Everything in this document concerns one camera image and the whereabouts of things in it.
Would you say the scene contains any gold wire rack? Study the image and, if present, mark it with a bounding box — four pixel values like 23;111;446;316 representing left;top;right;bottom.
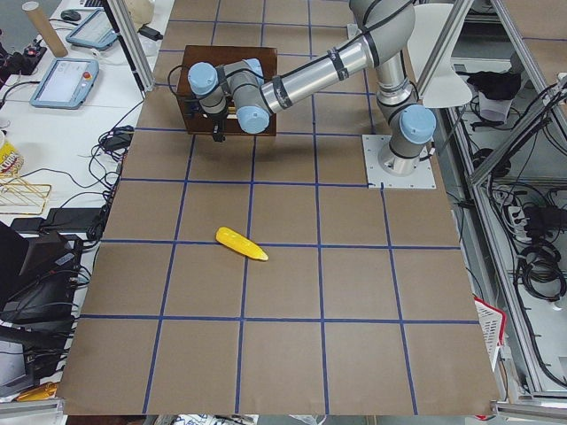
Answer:
0;174;52;215

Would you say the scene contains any aluminium frame post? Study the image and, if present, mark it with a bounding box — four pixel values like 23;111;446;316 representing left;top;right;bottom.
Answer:
103;0;155;92

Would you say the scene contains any dark wooden drawer box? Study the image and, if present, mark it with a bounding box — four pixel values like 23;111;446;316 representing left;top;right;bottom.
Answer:
170;44;277;138

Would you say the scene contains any yellow corn cob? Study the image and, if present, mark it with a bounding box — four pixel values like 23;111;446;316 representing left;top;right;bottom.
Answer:
215;227;268;261

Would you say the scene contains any blue teach pendant near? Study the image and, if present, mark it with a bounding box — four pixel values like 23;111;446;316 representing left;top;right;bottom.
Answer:
29;58;99;110

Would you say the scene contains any blue teach pendant far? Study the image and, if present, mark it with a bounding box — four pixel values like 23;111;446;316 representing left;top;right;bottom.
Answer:
66;8;117;50

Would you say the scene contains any red white basket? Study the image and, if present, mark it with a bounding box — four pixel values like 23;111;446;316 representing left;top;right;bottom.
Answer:
474;297;507;370

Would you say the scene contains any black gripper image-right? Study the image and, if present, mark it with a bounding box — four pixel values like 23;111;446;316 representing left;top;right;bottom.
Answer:
184;95;229;143

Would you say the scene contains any blue teach pendant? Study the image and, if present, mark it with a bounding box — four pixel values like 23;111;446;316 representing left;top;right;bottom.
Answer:
66;8;117;50
29;58;99;110

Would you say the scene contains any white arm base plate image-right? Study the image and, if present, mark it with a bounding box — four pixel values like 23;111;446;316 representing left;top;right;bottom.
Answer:
362;135;437;189

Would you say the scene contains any cardboard tube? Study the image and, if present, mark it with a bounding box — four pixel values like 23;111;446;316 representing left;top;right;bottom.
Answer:
21;1;68;58

